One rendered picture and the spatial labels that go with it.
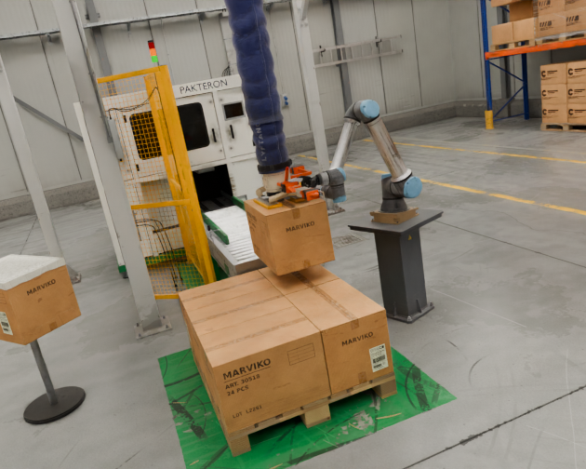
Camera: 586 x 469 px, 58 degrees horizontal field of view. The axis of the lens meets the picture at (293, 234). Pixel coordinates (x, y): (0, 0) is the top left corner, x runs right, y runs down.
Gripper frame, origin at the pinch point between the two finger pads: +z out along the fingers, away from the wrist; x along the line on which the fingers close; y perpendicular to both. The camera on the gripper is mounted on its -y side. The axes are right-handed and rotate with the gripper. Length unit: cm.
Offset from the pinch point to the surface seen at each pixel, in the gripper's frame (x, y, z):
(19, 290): -26, 21, 168
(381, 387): -112, -66, -12
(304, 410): -109, -66, 36
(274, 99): 53, 18, -5
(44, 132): 38, 937, 212
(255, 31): 94, 18, 0
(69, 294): -42, 39, 145
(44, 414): -117, 41, 182
